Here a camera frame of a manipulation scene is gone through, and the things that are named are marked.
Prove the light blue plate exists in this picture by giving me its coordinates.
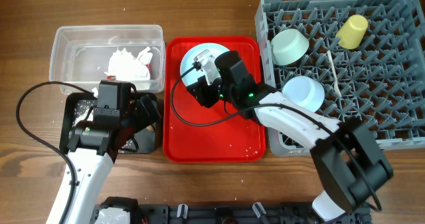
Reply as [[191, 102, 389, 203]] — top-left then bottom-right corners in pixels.
[[180, 43, 229, 86]]

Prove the red snack wrapper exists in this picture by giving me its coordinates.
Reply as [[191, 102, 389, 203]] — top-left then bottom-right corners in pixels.
[[105, 63, 150, 81]]

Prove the mint green bowl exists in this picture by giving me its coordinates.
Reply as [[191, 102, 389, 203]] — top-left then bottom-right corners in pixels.
[[271, 29, 309, 66]]

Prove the white paper napkin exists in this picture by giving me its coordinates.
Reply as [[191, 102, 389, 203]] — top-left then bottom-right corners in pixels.
[[104, 47, 153, 90]]

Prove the small light blue bowl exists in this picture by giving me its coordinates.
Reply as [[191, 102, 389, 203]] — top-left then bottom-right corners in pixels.
[[282, 76, 325, 112]]

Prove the white plastic spoon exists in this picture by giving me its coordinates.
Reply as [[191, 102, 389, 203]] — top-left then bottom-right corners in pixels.
[[327, 51, 342, 98]]

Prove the yellow plastic cup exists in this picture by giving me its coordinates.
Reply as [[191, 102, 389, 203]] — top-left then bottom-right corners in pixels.
[[335, 15, 369, 49]]

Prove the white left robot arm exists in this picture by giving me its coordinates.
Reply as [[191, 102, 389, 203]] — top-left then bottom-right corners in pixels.
[[47, 93, 160, 223]]

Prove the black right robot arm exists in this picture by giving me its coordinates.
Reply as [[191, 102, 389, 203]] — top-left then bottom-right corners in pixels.
[[180, 49, 393, 222]]

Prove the grey dishwasher rack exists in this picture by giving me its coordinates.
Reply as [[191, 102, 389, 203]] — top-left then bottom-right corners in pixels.
[[255, 0, 424, 150]]

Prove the white rice pile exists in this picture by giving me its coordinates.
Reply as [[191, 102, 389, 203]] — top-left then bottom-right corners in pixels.
[[72, 100, 97, 126]]

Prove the red plastic tray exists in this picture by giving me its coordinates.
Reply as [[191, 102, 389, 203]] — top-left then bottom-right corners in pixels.
[[163, 36, 267, 163]]

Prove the clear plastic bin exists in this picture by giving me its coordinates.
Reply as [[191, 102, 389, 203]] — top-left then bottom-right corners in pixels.
[[49, 25, 165, 93]]

